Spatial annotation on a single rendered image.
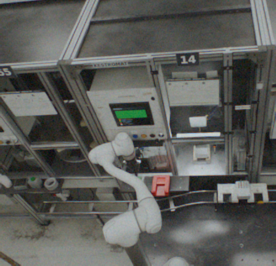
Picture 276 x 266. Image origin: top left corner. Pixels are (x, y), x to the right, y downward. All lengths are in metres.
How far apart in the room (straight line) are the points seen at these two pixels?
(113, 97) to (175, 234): 1.19
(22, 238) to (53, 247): 0.40
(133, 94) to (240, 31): 0.70
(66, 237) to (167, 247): 1.42
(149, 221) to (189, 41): 1.01
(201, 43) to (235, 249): 1.48
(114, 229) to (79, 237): 1.85
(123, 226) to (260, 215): 1.24
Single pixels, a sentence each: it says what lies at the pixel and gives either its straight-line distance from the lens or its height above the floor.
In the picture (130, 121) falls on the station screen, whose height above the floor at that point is 1.58.
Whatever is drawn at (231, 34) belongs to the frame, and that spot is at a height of 2.01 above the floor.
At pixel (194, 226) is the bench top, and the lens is 2.61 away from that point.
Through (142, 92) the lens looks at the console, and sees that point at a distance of 1.93.
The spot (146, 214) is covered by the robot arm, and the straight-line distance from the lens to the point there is 1.78.
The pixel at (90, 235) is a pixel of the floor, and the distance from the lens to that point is 3.59.
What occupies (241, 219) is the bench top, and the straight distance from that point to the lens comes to 2.63.
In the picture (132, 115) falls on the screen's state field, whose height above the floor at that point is 1.64.
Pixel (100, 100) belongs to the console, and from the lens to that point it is 2.04.
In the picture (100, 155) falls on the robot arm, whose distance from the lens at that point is 2.10.
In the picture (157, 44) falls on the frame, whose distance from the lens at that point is 1.91.
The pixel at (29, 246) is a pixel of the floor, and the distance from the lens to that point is 3.83.
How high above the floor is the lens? 3.04
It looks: 50 degrees down
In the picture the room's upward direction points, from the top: 11 degrees counter-clockwise
